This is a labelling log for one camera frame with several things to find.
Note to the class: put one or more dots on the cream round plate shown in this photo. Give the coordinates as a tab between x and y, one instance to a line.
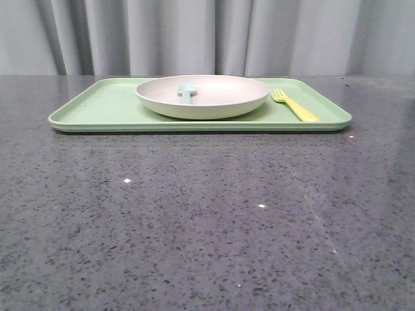
216	97

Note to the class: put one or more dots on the light blue plastic spoon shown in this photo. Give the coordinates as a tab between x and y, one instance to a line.
186	91

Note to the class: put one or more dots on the yellow plastic fork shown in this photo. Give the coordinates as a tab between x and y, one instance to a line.
278	95

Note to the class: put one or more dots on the grey pleated curtain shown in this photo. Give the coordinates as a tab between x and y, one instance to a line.
243	38

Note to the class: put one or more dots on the light green plastic tray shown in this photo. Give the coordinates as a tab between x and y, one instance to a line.
111	105

